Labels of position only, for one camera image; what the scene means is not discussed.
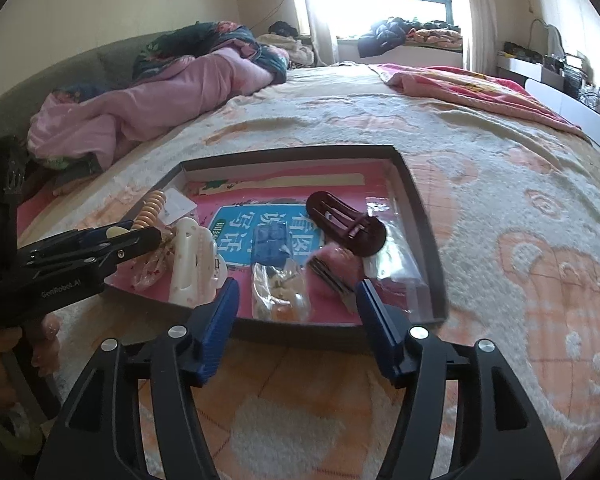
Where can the bagged pearl hair accessories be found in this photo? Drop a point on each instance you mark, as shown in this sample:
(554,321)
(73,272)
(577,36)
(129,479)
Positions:
(280,295)

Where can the white curtain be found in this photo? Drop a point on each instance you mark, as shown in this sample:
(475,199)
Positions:
(477,10)

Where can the white earring card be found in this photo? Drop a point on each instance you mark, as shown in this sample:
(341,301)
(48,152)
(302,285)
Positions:
(180,207)

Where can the empty clear plastic bag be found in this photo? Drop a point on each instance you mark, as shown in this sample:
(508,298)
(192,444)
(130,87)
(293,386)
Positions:
(400,270)

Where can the colourful folded clothes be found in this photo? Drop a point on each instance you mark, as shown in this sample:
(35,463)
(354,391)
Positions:
(435,36)

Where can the pink speckled scrunchie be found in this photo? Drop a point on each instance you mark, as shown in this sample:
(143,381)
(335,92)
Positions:
(150,270)

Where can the clear bag with blue item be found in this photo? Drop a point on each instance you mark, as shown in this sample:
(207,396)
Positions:
(270,242)

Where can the cream and black clothes pile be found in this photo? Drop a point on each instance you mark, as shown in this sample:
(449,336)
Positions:
(285,42)

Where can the pink quilt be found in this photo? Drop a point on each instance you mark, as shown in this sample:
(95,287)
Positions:
(155,95)

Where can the person's left hand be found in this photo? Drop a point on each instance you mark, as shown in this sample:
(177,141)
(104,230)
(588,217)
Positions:
(47,345)

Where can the dark shallow cardboard box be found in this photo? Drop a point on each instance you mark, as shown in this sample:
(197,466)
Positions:
(300,335)

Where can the dark jacket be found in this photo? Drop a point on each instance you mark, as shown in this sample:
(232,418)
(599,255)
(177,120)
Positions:
(382,37)

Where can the grey padded headboard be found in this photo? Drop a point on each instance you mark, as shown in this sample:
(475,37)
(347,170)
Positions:
(80,60)

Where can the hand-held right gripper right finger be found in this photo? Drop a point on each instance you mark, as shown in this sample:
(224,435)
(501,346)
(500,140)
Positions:
(380,330)

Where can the pink clip with black hairpins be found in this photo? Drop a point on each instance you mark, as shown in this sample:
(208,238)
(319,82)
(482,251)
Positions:
(330,265)

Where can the white cabinet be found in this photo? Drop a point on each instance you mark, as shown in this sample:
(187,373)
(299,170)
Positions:
(570,110)

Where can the white window seat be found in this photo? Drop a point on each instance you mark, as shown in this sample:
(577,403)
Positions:
(405,56)

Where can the white arched mirror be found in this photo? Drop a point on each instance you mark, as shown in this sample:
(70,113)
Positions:
(547,40)

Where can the white hair claw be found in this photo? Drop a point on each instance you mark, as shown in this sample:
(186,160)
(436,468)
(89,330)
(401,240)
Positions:
(192,265)

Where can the dark floral quilt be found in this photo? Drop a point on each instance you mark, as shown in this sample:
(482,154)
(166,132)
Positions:
(195,35)

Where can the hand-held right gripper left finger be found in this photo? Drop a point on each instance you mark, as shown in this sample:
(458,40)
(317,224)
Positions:
(215,330)

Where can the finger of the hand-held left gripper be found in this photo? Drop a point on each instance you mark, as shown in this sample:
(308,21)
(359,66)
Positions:
(130,236)
(125,256)

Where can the pink printed blanket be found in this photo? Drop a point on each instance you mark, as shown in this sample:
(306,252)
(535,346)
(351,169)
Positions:
(460,85)

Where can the brown oval hair clip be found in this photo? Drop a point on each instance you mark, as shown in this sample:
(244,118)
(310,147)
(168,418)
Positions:
(365,237)

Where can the pink book with blue label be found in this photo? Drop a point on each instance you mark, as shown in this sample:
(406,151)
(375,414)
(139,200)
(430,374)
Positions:
(290,167)

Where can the sheer curtain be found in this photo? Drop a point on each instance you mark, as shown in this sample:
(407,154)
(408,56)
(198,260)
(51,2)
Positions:
(317,10)

